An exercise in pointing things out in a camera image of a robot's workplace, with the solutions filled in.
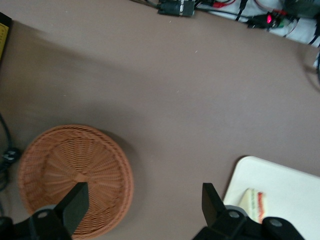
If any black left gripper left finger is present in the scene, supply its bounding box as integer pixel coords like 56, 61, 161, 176
27, 182, 90, 240

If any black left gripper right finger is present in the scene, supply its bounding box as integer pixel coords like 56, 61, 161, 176
192, 182, 263, 240

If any dark box device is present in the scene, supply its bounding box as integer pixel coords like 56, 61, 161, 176
284, 0, 320, 20

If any round brown wicker basket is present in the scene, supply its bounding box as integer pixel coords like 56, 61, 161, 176
17, 124, 135, 238

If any black power cable with plug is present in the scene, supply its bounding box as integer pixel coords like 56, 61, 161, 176
0, 112, 22, 201

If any triangular sandwich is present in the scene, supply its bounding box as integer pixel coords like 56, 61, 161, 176
238, 187, 270, 225

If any thin black cable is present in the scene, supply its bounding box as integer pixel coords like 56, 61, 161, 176
234, 0, 249, 23

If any circuit board with red light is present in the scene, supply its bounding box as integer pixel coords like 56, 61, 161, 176
246, 9, 298, 30

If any beige rectangular serving tray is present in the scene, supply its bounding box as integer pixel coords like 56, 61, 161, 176
222, 155, 320, 240

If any black machine with yellow panel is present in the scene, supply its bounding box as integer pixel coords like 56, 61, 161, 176
0, 12, 13, 66

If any black cable connector plug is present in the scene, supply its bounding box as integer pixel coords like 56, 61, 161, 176
157, 0, 195, 18

